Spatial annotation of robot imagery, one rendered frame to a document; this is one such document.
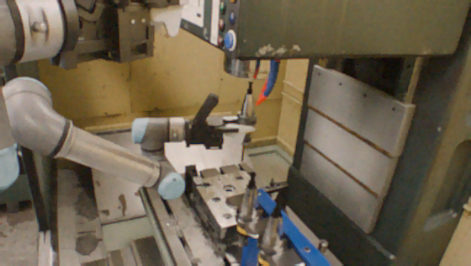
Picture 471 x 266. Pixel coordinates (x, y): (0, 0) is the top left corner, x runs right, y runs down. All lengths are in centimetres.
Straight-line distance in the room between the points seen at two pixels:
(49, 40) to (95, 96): 161
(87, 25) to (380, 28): 60
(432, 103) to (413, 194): 31
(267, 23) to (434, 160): 74
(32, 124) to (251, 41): 49
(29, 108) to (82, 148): 14
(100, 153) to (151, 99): 120
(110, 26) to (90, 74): 152
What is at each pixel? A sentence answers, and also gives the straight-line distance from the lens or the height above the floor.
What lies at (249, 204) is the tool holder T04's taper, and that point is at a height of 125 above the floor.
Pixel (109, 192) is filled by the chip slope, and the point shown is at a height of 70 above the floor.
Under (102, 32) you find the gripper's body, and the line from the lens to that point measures 43.
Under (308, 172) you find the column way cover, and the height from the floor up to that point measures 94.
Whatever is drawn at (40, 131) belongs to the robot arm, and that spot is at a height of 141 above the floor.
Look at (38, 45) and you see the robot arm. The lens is 37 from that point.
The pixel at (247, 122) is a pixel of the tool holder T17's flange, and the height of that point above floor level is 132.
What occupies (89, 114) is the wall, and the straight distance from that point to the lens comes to 201.
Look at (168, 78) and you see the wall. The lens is 202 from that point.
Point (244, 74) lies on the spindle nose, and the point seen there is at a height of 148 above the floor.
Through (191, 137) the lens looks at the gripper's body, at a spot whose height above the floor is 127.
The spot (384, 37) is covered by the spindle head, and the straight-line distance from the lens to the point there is 83.
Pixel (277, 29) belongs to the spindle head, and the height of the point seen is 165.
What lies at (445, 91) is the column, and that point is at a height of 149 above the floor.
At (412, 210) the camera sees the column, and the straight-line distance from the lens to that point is 126.
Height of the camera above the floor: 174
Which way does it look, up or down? 25 degrees down
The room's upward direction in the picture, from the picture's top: 5 degrees clockwise
